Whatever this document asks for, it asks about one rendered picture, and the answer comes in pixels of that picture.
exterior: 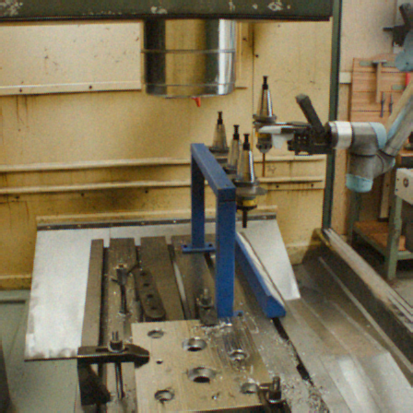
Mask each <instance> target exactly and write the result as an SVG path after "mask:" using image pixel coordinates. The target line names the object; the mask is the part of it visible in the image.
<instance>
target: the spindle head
mask: <svg viewBox="0 0 413 413"><path fill-rule="evenodd" d="M334 2H335V0H0V27H23V26H55V25H86V24H119V23H138V20H167V19H203V20H237V23H243V24H259V23H276V22H282V23H293V22H327V21H330V18H331V17H332V16H333V9H334Z"/></svg>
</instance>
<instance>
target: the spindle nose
mask: <svg viewBox="0 0 413 413"><path fill-rule="evenodd" d="M138 32H139V49H140V53H139V80H140V83H141V91H142V92H143V93H144V94H145V95H148V96H153V97H162V98H174V97H212V96H220V95H222V96H227V95H230V94H232V93H233V92H234V91H235V81H236V80H237V52H236V49H237V39H236V35H237V20H203V19H167V20H138Z"/></svg>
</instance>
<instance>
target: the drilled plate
mask: <svg viewBox="0 0 413 413"><path fill-rule="evenodd" d="M221 323H225V324H222V325H221V326H220V327H219V328H217V327H216V328H217V329H218V330H219V329H220V331H221V332H223V331H226V332H228V331H229V332H228V334H226V335H224V334H221V335H220V333H221V332H219V331H218V330H217V329H216V328H213V327H214V326H212V330H211V329H209V330H208V331H207V329H202V326H203V324H202V325H201V321H200V320H189V321H177V322H174V321H165V322H153V323H141V324H131V331H132V339H133V344H136V345H138V346H140V347H142V348H145V349H147V350H148V351H149V352H150V351H152V354H153V355H151V356H149V357H150V358H149V359H147V360H143V361H140V362H134V374H135V385H136V413H266V412H265V410H264V405H263V402H262V400H261V398H260V397H259V396H260V395H259V394H257V392H258V391H257V389H258V386H259V385H260V384H270V383H273V382H272V379H271V377H270V375H269V373H268V371H267V369H266V366H265V365H264V360H263V358H262V356H261V354H260V352H259V350H258V347H257V346H256V345H255V342H254V339H253V334H252V333H251V330H250V328H249V326H248V324H247V322H246V320H245V319H244V316H237V317H225V318H217V324H218V325H220V324H221ZM232 324H233V326H232ZM198 325H199V326H198ZM193 326H194V327H195V328H194V329H193ZM156 327H157V328H158V329H156ZM197 327H198V330H197V329H196V328H197ZM204 327H205V326H203V328H204ZM159 328H160V329H161V330H162V331H163V329H164V330H167V331H166V332H164V331H163V333H162V331H161V330H159ZM190 328H191V329H190ZM154 329H155V330H154ZM192 329H193V331H192ZM214 329H215V330H214ZM196 331H197V332H196ZM198 332H199V333H198ZM231 332H236V333H235V334H232V333H231ZM229 333H230V335H229ZM203 334H204V335H203ZM213 335H214V336H213ZM160 336H161V338H159V337H160ZM191 336H195V338H193V337H191ZM210 336H211V337H210ZM199 337H200V339H199ZM184 338H187V339H184ZM204 338H206V341H205V339H204ZM223 338H224V339H223ZM182 339H184V341H182ZM209 339H210V340H209ZM180 341H181V342H180ZM207 341H209V342H208V343H209V344H208V343H207ZM216 345H217V346H216ZM215 346H216V347H215ZM200 349H201V350H202V351H201V350H200ZM234 349H235V350H234ZM248 349H249V350H248ZM199 350H200V351H199ZM221 350H223V351H221ZM244 351H246V352H244ZM228 352H230V353H228ZM150 353H151V352H150ZM246 353H247V354H246ZM227 354H229V355H228V356H227ZM152 356H154V357H155V358H153V357H152ZM248 356H249V357H248ZM175 357H176V358H175ZM211 357H212V358H211ZM245 358H247V359H245ZM244 359H245V360H244ZM234 361H235V362H236V363H235V362H234ZM237 361H238V362H237ZM239 361H240V363H239ZM192 362H193V363H192ZM174 363H175V364H174ZM198 363H199V364H200V366H199V367H198V365H197V364H198ZM203 363H204V364H203ZM211 364H212V365H211ZM229 364H231V365H229ZM174 365H175V367H174ZM177 365H178V366H177ZM192 365H193V367H194V368H193V369H192V370H190V371H189V372H186V370H188V369H186V368H190V366H192ZM196 365H197V366H196ZM201 365H206V367H205V366H201ZM185 366H186V367H185ZM208 366H209V367H208ZM210 366H213V367H215V368H214V369H216V371H215V370H214V369H213V370H211V368H210ZM226 366H227V367H226ZM251 366H252V367H253V368H251ZM202 367H203V368H202ZM237 367H238V368H239V367H240V368H239V369H240V371H239V370H238V369H237ZM242 367H244V369H243V368H242ZM167 368H171V369H170V370H169V369H168V370H167V371H166V370H164V369H167ZM219 370H220V371H219ZM244 370H245V371H244ZM251 370H253V373H251ZM218 371H219V372H218ZM153 373H154V375H153ZM187 373H188V374H187ZM250 373H251V374H250ZM185 374H186V375H185ZM216 374H217V375H216ZM161 375H163V376H161ZM237 375H240V378H239V376H238V378H236V376H237ZM244 375H245V377H243V376H244ZM234 376H235V378H236V379H234ZM186 377H188V378H187V379H186ZM216 377H217V378H216ZM220 377H222V380H221V378H220ZM189 378H190V380H189ZM232 378H233V379H234V380H232ZM248 378H252V379H254V380H255V381H254V382H253V381H250V382H248V381H247V380H248ZM214 379H215V380H216V381H215V382H214ZM192 380H193V383H192ZM211 380H212V382H213V383H212V382H211ZM218 380H219V381H218ZM239 380H241V381H240V382H239ZM242 380H243V381H242ZM256 380H257V381H256ZM153 381H154V383H153ZM189 381H190V382H189ZM197 382H198V383H197ZM257 382H259V383H260V382H261V383H260V384H259V383H258V384H257ZM240 383H241V386H239V384H240ZM254 383H256V384H254ZM236 384H237V386H236ZM234 385H235V386H236V388H240V389H237V390H236V391H234V390H235V389H233V387H234V388H235V386H234ZM257 385H258V386H257ZM171 386H173V388H171V389H168V387H171ZM238 386H239V387H238ZM166 387H167V389H165V388H166ZM156 388H157V389H156ZM162 388H163V389H162ZM231 388H232V389H233V390H232V389H231ZM153 389H154V390H153ZM222 389H223V390H222ZM241 389H242V390H243V392H246V393H247V394H246V393H244V394H242V392H241V391H242V390H241ZM172 390H173V391H172ZM238 390H239V391H238ZM212 391H215V392H213V393H212ZM175 392H177V395H176V393H175ZM199 392H200V393H199ZM239 392H240V393H239ZM215 393H216V395H214V394H215ZM217 393H219V394H218V395H219V397H218V395H217ZM229 393H230V395H229ZM223 394H224V395H223ZM231 394H234V395H233V396H231ZM249 394H250V395H249ZM200 395H205V396H206V397H203V396H202V397H201V396H200ZM235 395H236V396H235ZM175 396H176V397H175ZM199 396H200V397H199ZM234 396H235V397H234ZM154 397H156V398H154ZM174 397H175V398H174ZM171 398H172V399H171ZM215 398H216V399H215ZM154 399H156V400H154ZM217 399H219V401H218V400H217ZM222 399H223V400H222ZM161 400H163V401H164V402H162V401H161ZM167 400H171V401H170V402H168V401H167ZM156 401H157V402H156ZM165 401H167V402H168V403H166V402H165ZM161 402H162V403H163V404H162V403H161Z"/></svg>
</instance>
